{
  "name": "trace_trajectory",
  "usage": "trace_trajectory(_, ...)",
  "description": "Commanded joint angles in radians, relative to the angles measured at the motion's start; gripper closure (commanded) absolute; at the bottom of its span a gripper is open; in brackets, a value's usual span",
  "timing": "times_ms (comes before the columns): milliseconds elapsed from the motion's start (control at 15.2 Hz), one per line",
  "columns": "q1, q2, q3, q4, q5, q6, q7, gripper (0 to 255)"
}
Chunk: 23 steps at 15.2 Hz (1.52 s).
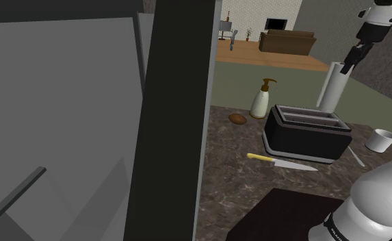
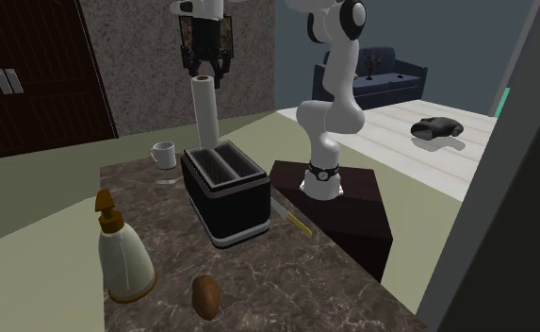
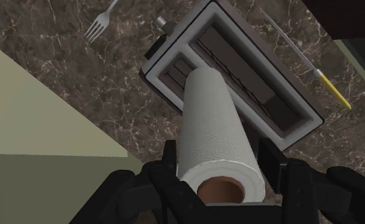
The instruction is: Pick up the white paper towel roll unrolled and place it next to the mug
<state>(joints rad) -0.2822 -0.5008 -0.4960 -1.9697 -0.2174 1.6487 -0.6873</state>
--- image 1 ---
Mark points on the white soap dispenser brown pump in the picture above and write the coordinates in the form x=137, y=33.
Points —
x=260, y=105

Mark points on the white cup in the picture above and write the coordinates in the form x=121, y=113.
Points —
x=379, y=141

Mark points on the small potted plant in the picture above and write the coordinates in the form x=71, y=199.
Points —
x=248, y=35

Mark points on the grey refrigerator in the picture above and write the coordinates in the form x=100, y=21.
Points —
x=65, y=117

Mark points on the black television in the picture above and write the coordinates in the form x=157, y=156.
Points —
x=275, y=24

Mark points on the white slim utensil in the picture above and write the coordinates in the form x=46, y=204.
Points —
x=356, y=157

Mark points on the brown sofa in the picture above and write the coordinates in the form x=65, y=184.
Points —
x=287, y=43

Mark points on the dark robot stand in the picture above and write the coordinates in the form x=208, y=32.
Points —
x=282, y=217

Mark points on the black two-slot toaster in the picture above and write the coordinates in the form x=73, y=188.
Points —
x=302, y=140

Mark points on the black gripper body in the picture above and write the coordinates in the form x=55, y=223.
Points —
x=373, y=33

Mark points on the blue-grey floor figure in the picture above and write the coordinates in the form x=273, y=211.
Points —
x=233, y=41

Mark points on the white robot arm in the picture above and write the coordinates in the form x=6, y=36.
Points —
x=379, y=197

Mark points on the white paper towel roll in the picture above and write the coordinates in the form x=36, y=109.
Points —
x=331, y=93

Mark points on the brown potato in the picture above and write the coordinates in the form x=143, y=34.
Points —
x=237, y=119

